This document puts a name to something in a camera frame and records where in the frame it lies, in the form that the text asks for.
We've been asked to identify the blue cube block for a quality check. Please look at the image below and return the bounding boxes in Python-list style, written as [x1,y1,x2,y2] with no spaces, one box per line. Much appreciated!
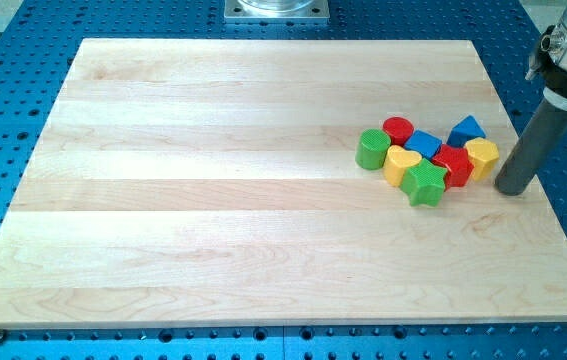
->
[404,130,442,160]

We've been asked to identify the yellow hexagon block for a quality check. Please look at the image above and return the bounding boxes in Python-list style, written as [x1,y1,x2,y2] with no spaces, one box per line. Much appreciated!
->
[464,138,500,181]

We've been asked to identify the yellow heart block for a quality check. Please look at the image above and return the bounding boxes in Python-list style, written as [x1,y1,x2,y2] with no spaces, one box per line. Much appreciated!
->
[383,145,422,187]

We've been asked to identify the blue perforated table plate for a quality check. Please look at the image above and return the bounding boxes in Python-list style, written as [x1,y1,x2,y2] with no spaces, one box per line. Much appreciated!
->
[0,1,567,359]

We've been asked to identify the red star block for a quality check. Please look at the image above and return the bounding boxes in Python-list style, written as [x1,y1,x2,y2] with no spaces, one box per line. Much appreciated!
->
[431,144,474,189]

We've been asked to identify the blue triangle block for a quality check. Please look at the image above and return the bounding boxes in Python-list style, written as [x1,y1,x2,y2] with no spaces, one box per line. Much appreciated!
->
[446,115,486,148]

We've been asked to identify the red cylinder block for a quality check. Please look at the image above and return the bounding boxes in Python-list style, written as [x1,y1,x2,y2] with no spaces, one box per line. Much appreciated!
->
[382,116,414,146]

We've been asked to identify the light wooden board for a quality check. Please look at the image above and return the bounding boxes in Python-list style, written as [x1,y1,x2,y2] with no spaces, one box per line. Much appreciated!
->
[0,38,567,329]

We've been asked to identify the green star block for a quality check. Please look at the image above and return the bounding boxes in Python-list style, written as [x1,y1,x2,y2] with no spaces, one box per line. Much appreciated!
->
[399,158,447,207]

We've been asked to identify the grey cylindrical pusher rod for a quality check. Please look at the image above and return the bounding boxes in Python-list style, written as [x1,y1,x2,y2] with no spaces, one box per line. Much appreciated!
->
[494,99,567,196]

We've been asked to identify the green cylinder block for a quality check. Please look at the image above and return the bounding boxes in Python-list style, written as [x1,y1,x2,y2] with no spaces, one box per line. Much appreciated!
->
[355,129,391,170]

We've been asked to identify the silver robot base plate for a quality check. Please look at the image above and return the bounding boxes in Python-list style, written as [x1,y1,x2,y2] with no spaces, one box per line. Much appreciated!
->
[224,0,330,23]

